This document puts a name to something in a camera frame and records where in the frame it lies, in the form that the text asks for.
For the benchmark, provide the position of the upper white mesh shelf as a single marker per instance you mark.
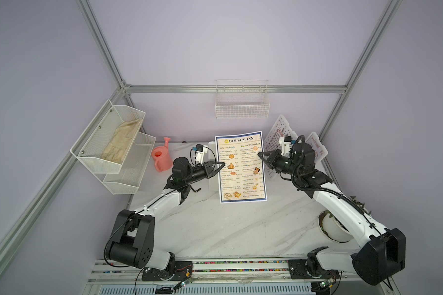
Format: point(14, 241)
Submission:
point(90, 145)

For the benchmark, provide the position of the white mesh shelf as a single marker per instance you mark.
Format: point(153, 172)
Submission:
point(90, 145)
point(128, 180)

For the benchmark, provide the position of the potted green plant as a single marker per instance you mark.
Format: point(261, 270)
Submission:
point(332, 226)

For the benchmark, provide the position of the large dim sum menu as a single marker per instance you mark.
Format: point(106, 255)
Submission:
point(242, 179)

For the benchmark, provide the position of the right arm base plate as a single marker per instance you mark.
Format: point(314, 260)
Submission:
point(310, 268)

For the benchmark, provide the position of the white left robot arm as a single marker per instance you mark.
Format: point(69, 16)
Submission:
point(132, 240)

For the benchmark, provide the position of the dotted table price menu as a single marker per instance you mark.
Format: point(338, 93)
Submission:
point(280, 128)

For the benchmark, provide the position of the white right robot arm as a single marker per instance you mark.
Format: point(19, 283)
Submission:
point(381, 252)

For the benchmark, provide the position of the large white board front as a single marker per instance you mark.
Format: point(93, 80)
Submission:
point(273, 143)

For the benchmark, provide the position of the lower white mesh shelf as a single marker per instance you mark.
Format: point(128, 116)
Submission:
point(128, 180)

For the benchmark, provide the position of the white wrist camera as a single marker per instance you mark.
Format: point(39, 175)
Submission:
point(198, 153)
point(285, 144)

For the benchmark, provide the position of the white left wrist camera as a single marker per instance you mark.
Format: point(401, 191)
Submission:
point(198, 153)

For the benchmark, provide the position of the aluminium front rail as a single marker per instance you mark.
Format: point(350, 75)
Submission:
point(211, 270)

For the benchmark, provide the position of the pink plastic cup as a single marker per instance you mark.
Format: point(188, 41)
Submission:
point(162, 157)

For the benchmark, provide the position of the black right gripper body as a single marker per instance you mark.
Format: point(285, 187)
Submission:
point(283, 164)

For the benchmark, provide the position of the narrow white rack box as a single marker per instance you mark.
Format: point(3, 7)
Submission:
point(320, 150)

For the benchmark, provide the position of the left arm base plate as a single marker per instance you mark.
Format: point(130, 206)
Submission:
point(176, 271)

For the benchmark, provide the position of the black allen key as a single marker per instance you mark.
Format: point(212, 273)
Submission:
point(194, 189)

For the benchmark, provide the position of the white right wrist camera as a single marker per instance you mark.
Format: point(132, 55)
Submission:
point(285, 144)

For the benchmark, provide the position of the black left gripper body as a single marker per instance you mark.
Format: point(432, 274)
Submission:
point(200, 173)

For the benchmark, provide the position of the beige cloth in shelf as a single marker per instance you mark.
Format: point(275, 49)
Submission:
point(119, 145)

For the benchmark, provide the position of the white wire wall basket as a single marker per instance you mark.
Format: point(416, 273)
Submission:
point(241, 99)

